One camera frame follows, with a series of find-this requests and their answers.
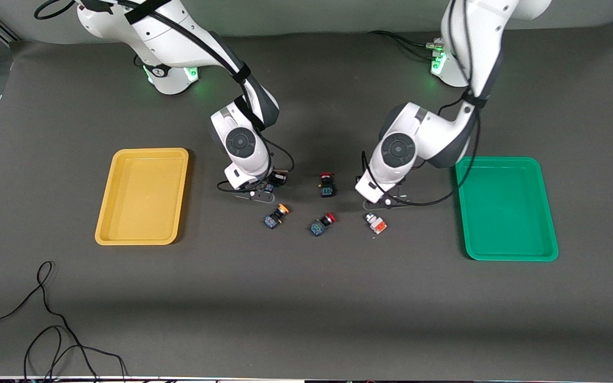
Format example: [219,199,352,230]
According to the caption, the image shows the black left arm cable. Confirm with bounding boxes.
[361,0,482,207]

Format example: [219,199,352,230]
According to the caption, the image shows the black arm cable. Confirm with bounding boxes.
[34,0,295,195]
[361,0,482,207]

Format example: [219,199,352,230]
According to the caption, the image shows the dark grey table mat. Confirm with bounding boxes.
[0,21,613,379]

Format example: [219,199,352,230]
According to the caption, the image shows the red push button switch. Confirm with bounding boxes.
[310,212,337,237]
[318,172,337,198]

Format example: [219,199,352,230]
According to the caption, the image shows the green plastic tray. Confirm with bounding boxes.
[455,156,559,262]

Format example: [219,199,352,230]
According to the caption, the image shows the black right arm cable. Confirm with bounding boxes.
[34,0,295,195]

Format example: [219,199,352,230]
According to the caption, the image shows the thin black loose cable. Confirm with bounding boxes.
[0,261,129,382]

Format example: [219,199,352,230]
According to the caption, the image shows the black left base cables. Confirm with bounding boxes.
[368,30,443,60]

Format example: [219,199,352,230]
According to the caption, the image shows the white orange switch lower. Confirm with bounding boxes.
[365,213,388,235]

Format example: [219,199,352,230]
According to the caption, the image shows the yellow plastic tray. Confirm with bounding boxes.
[94,148,190,246]

